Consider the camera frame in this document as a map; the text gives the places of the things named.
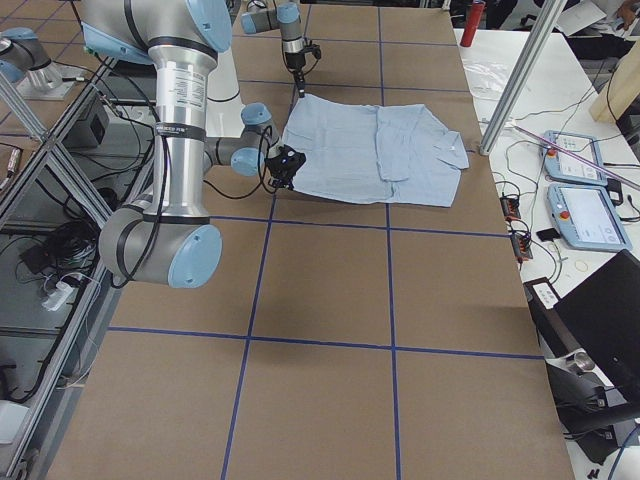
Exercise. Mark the red bottle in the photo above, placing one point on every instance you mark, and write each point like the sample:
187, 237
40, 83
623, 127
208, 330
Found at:
473, 20

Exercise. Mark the black laptop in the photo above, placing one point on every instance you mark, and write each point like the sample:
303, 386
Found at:
593, 336

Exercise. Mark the clear plastic bag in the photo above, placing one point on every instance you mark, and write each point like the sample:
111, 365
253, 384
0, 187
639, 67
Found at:
487, 80

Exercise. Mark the lower teach pendant tablet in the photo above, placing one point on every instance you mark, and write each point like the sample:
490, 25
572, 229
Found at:
586, 218

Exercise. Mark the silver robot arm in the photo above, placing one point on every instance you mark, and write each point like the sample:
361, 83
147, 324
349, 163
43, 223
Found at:
164, 235
24, 58

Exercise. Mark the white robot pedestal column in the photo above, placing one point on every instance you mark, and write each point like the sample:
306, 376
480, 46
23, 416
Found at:
224, 103

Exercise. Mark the light blue striped shirt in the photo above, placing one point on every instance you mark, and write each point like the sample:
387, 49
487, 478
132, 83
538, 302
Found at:
366, 154

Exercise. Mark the metal grabber stick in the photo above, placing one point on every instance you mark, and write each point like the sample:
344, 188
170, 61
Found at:
577, 157

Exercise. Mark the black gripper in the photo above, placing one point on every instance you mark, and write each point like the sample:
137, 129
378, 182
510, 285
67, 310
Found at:
295, 60
275, 178

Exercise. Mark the aluminium frame post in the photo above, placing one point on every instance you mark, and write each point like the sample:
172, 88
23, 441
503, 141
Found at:
525, 63

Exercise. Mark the white power strip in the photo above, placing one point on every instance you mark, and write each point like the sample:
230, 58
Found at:
61, 295

